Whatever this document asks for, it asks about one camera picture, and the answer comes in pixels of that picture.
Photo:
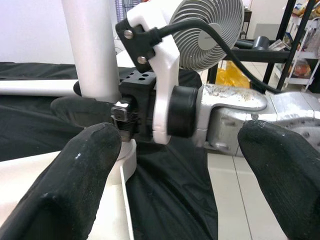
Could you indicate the yellow plastic bag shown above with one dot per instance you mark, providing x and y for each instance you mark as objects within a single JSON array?
[{"x": 232, "y": 75}]

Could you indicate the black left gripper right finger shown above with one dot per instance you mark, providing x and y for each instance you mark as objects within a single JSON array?
[{"x": 287, "y": 175}]

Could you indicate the white round floor fan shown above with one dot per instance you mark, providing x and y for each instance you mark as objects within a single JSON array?
[{"x": 207, "y": 35}]

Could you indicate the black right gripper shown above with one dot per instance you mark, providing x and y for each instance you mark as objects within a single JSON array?
[{"x": 142, "y": 105}]

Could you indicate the black cloth table cover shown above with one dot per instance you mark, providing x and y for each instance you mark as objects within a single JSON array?
[{"x": 162, "y": 187}]

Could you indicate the white storage cart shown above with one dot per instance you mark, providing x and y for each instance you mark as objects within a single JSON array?
[{"x": 305, "y": 50}]

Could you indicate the white plastic table top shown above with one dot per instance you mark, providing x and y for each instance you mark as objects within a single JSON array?
[{"x": 120, "y": 200}]

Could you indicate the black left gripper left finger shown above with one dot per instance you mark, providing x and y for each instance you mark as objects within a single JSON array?
[{"x": 62, "y": 187}]

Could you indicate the black stand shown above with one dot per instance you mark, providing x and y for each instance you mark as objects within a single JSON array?
[{"x": 275, "y": 55}]

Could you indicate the grey plastic cylinder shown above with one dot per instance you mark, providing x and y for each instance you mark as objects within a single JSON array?
[{"x": 261, "y": 43}]

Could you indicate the white plastic table leg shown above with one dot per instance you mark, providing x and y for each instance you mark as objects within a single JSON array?
[
  {"x": 92, "y": 50},
  {"x": 37, "y": 87}
]

